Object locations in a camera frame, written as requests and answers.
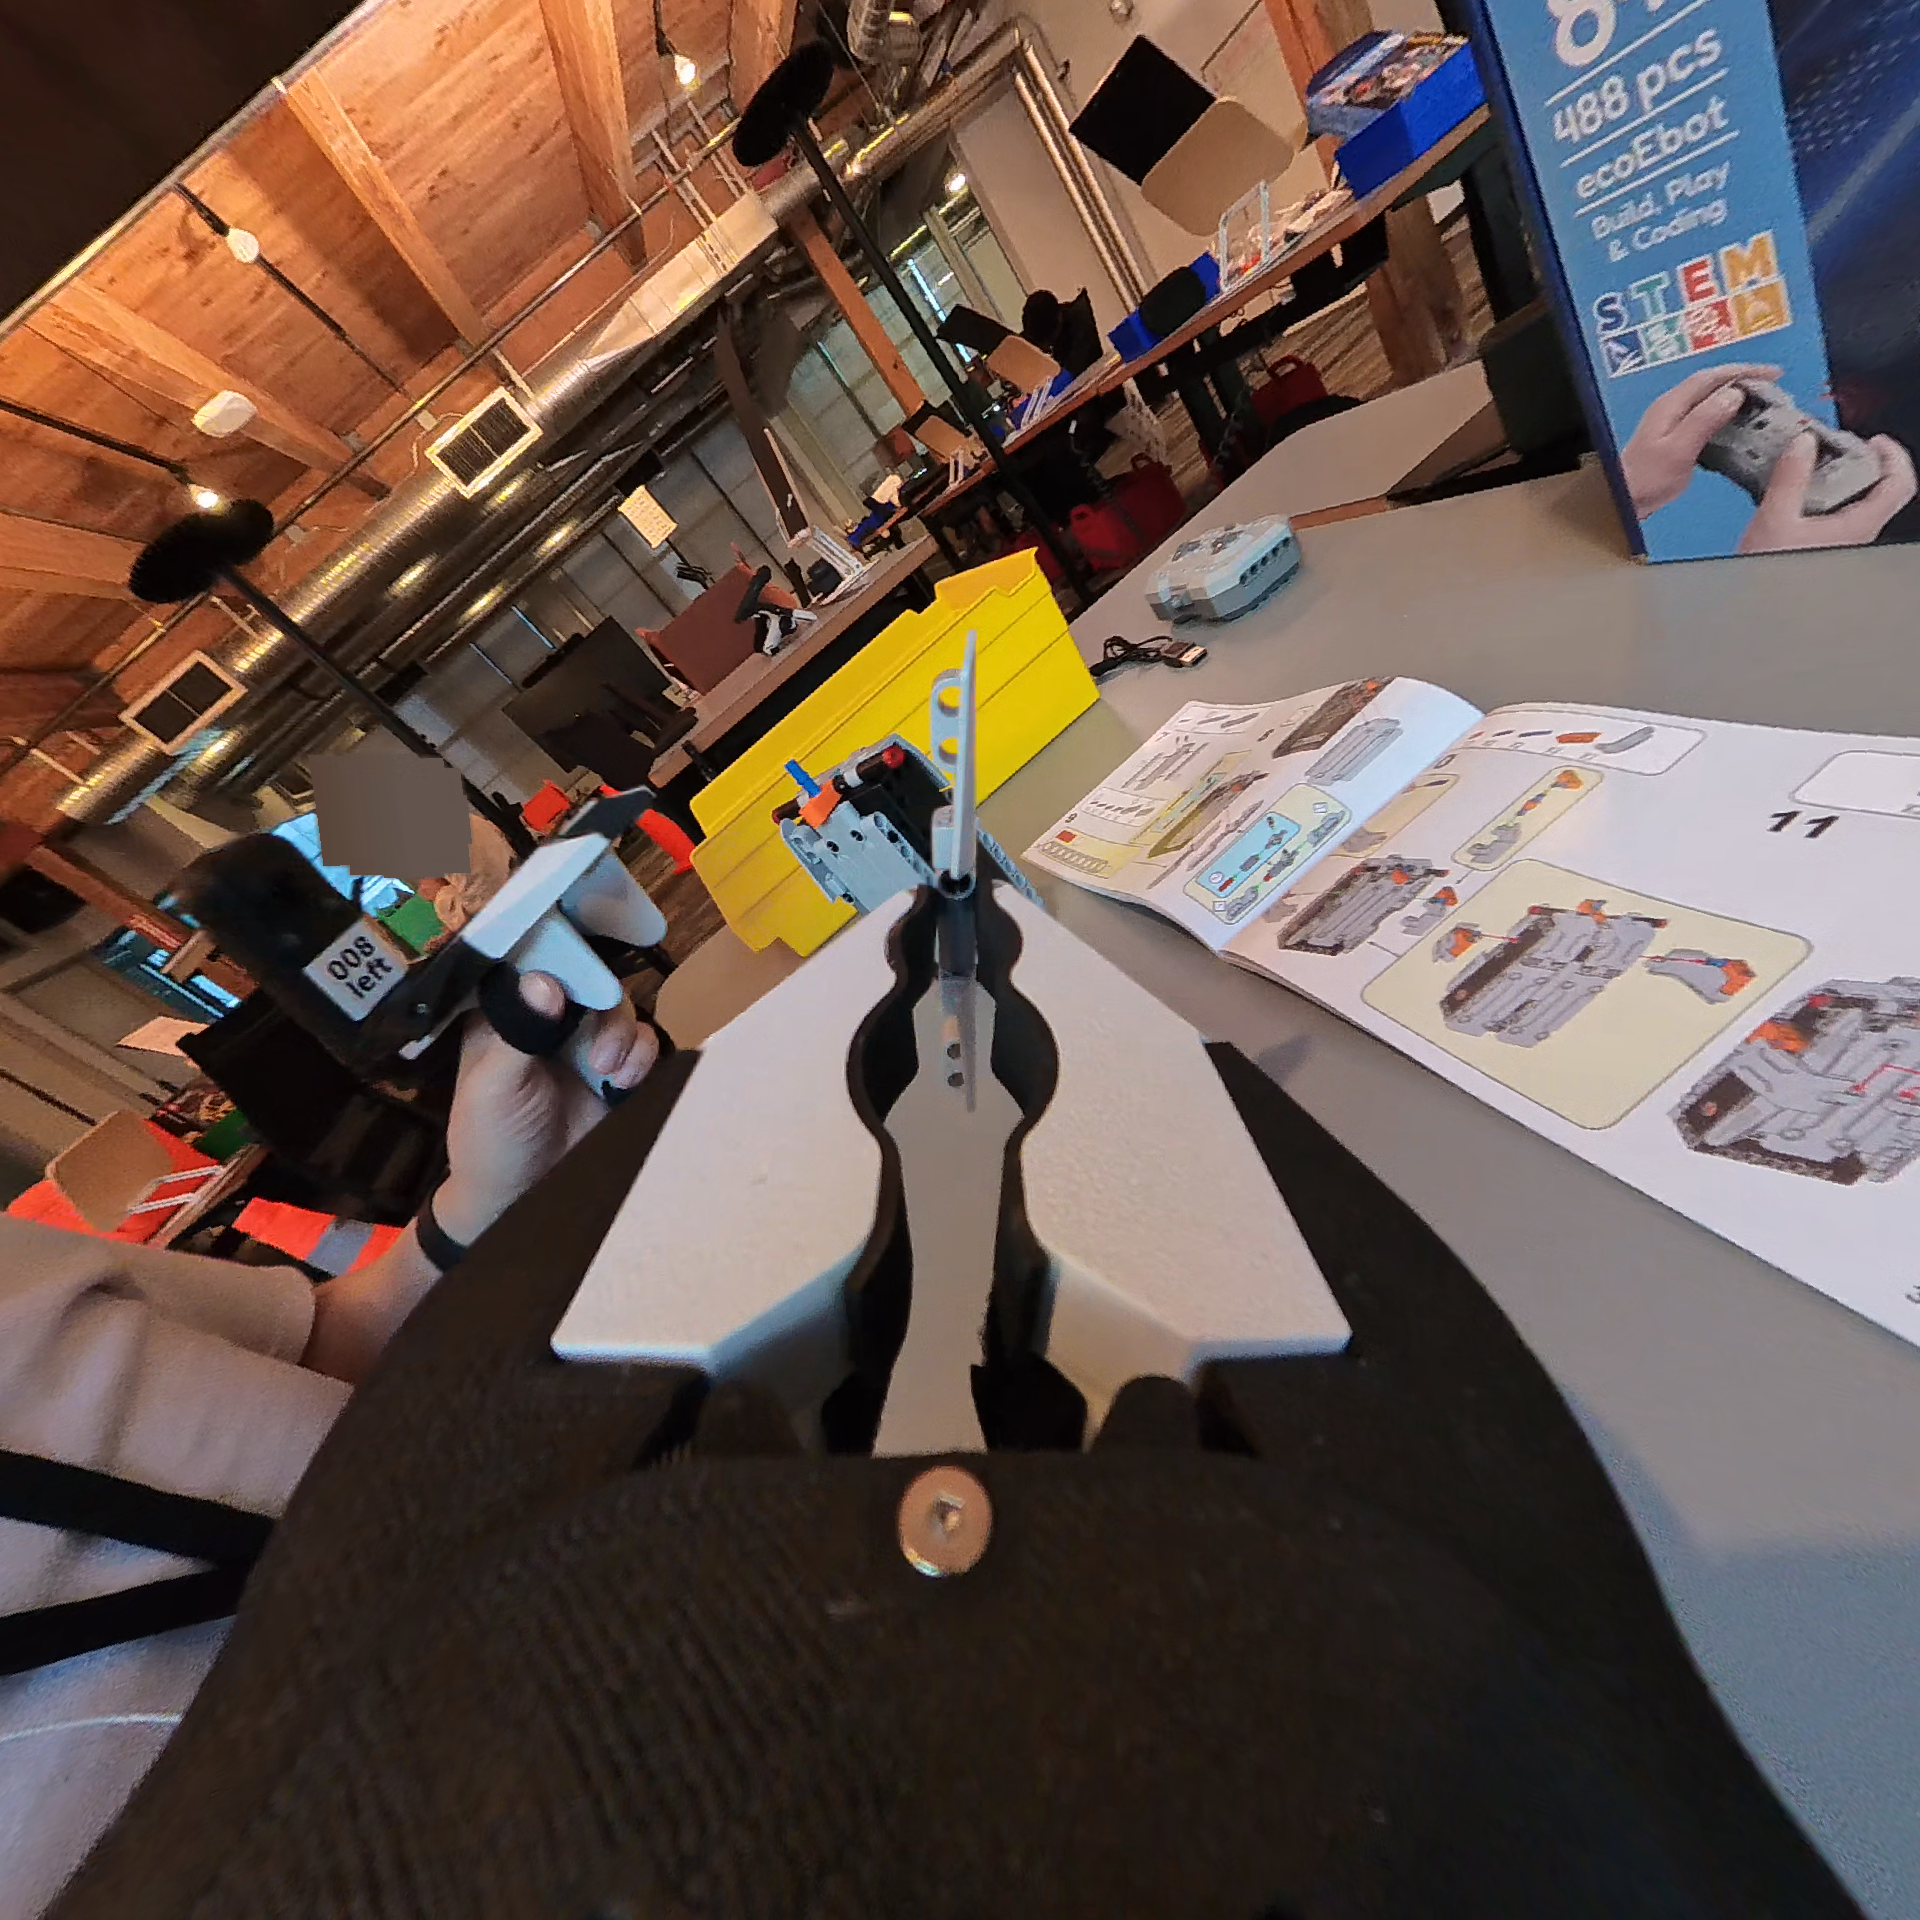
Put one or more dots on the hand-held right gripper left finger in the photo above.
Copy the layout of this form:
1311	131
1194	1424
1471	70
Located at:
721	1202

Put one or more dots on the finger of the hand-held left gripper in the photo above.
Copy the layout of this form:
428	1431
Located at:
532	895

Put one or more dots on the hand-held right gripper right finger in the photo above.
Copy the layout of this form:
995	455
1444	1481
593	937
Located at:
1187	1202

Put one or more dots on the grey brick robot model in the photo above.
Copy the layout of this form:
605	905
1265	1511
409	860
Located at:
846	857

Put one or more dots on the light grey building beam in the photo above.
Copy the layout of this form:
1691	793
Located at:
961	783

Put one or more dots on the person's left forearm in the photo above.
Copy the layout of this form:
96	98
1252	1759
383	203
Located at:
370	1303

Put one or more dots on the grey desk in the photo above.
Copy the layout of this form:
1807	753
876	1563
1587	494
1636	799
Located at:
1501	633

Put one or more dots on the person's left hand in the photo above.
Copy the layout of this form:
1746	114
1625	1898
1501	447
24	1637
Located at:
509	1128

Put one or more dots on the black monitor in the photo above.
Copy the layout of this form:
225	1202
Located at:
600	699

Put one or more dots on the white air vent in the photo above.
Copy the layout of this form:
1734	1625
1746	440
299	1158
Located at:
476	440
182	699

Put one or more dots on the black wristband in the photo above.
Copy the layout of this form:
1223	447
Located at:
443	1231

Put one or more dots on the brown chair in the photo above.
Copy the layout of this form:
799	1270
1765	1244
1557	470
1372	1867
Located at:
721	633

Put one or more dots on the person's light sweater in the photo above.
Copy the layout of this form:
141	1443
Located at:
133	1351

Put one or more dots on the open instruction booklet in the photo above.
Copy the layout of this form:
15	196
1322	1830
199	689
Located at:
1501	926

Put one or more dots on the black disc floor lamp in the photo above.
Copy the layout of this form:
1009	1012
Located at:
199	548
783	114

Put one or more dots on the yellow plastic bin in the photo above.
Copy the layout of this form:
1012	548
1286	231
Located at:
993	678

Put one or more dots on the grey remote controller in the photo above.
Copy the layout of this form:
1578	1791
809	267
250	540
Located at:
1223	570

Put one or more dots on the red bag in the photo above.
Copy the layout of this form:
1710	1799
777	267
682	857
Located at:
1308	393
1129	512

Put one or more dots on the black box with green light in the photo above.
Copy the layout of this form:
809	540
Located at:
1525	393

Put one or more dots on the wooden table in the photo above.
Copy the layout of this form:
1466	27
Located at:
1320	226

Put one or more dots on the black and beige board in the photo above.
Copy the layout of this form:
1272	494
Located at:
1159	114

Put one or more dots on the blue storage bin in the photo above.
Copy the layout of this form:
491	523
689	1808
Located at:
1403	146

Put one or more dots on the blue robot kit box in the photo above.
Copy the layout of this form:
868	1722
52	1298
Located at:
1693	226

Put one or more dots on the silver air duct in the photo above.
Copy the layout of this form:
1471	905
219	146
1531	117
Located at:
600	335

